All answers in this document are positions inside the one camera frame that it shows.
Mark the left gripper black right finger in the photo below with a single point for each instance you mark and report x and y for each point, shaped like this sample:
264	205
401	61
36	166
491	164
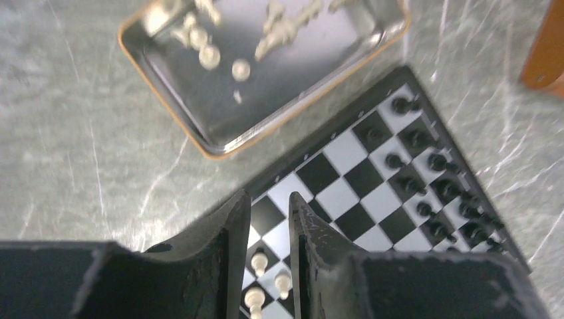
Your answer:
334	278

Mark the orange wooden rack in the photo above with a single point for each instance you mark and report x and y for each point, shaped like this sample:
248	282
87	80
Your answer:
543	69

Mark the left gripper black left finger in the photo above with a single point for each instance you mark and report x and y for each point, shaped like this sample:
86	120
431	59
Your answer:
196	274

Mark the black white chessboard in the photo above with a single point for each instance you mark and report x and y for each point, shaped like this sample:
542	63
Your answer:
384	172

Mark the white chess rook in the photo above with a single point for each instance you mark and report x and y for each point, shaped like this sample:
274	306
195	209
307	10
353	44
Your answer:
254	299

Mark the gold tin of white pieces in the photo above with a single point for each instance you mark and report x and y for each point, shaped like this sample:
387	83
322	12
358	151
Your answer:
231	72

